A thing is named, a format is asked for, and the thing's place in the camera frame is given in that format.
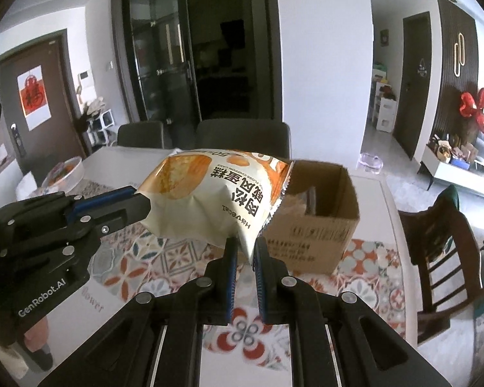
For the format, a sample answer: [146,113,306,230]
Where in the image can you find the brown cardboard box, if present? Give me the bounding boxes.
[262,160,360,275]

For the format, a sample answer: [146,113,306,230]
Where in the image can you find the black glass sliding door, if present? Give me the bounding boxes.
[111,0,283,125]

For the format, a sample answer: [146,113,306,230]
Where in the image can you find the patterned table mat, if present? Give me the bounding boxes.
[65,181,406,372]

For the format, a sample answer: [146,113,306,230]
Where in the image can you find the red paper door decoration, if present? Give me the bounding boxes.
[18,70,51,130]

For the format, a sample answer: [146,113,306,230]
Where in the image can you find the person's left hand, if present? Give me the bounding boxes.
[24,318,51,351]

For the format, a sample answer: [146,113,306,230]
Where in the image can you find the white low cabinet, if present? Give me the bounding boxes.
[419,145,484,202]

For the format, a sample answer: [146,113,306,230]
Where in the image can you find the brown entrance door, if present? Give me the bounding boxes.
[0,28,85,174]

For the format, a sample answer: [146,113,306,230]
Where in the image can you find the yellow cake snack bag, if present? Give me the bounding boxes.
[135,149,295,261]

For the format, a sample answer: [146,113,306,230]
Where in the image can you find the small white flower rack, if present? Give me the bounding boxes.
[81,97,116,146]

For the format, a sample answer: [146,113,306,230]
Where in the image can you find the white shelf unit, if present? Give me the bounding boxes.
[371,64,398,132]

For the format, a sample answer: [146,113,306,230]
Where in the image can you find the dark green cloth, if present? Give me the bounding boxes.
[436,184,460,218]

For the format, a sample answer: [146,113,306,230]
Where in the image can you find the dark interior door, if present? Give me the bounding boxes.
[393,12,432,162]

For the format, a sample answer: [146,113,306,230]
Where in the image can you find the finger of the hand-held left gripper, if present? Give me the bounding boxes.
[68,185,138,216]
[81,195,152,234]

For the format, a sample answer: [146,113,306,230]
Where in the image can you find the red balloon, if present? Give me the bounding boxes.
[460,88,484,135]

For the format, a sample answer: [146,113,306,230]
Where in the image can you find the dark wooden chair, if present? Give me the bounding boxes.
[397,185,484,345]

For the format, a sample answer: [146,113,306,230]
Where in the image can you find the clear pet bowl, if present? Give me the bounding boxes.
[360,152,384,172]

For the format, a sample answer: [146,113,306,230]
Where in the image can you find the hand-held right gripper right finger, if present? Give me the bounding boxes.
[253,237,458,387]

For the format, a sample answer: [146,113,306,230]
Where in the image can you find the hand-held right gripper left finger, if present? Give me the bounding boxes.
[38,237,239,387]

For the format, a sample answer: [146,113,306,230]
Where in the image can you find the grey upholstered chair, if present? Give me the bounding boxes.
[117,121,165,148]
[196,120,291,160]

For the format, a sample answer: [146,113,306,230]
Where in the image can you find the clear bowl of oranges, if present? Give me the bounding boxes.
[40,157,83,194]

